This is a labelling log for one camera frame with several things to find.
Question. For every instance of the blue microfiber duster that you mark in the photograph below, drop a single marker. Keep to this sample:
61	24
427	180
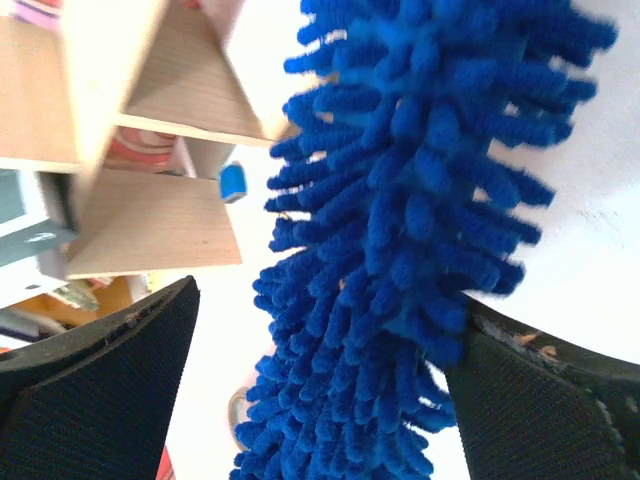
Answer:
390	209

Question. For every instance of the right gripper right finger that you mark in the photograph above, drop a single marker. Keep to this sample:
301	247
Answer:
531	406

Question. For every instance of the wooden desktop bookshelf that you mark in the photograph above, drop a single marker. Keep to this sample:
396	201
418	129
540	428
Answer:
140	103

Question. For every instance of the blue pencil sharpener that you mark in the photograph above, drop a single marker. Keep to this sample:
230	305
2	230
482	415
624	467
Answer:
232	183

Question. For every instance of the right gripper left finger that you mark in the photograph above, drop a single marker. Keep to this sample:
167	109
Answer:
95	402

